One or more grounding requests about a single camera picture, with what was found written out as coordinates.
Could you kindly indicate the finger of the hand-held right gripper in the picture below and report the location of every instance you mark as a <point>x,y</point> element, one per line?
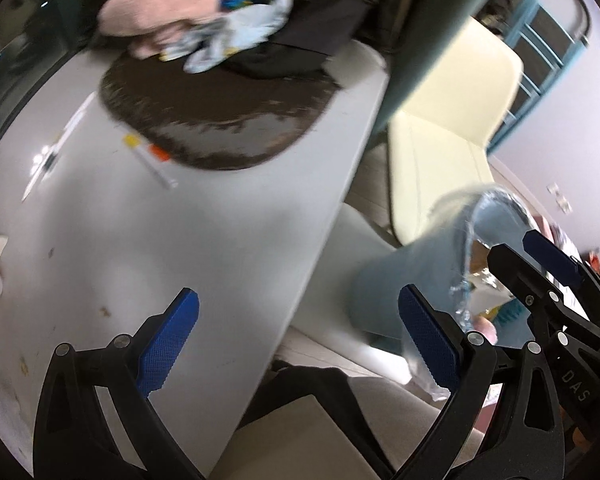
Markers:
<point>552,257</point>
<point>520,275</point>

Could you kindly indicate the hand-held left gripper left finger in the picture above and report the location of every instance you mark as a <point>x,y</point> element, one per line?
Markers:
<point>170,345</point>

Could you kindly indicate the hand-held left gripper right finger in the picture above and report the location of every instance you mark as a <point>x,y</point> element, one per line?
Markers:
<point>427,345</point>

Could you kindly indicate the light blue bin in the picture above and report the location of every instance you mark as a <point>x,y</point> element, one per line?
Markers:
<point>410,280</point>

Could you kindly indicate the clear bin liner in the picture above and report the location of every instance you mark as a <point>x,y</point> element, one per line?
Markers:
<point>500,205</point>

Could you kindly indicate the beige seat cushion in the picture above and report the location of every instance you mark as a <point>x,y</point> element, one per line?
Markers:
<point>290,440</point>

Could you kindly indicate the cream chair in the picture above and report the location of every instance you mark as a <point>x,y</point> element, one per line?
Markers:
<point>450,110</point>

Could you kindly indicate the white marker with orange label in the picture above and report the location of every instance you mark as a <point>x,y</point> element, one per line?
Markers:
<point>155,165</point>

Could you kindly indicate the dark brown mat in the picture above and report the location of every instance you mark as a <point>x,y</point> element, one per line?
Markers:
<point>220,120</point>

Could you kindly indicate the long white pen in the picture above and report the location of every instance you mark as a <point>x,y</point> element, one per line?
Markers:
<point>67,127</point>

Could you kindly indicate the dark teal panel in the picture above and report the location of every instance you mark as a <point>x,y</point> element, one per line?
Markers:
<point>430,20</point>

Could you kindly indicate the light blue printed cloth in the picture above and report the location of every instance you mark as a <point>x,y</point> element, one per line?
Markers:
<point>240,25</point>

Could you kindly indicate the black cloth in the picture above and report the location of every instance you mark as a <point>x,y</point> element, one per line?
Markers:
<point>320,15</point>

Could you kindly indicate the pink fluffy garment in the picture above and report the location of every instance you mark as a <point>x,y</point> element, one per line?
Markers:
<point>155,5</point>

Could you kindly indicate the white wall socket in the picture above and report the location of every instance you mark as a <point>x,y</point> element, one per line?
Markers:
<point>560,200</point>

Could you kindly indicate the blue wooden frame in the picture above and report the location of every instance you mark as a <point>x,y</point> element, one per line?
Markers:
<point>521,35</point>

